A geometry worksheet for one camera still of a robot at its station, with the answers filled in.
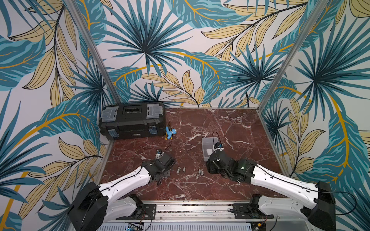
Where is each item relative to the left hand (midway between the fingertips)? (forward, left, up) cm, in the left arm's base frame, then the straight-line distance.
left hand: (163, 171), depth 84 cm
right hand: (+1, -25, +10) cm, 27 cm away
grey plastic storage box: (+22, -28, -3) cm, 35 cm away
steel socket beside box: (0, -23, -1) cm, 23 cm away
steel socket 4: (-2, -20, -2) cm, 20 cm away
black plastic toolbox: (+27, +21, +13) cm, 37 cm away
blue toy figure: (+27, -1, 0) cm, 27 cm away
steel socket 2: (+2, -12, -2) cm, 12 cm away
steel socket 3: (+1, -21, -2) cm, 21 cm away
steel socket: (+1, -9, -2) cm, 9 cm away
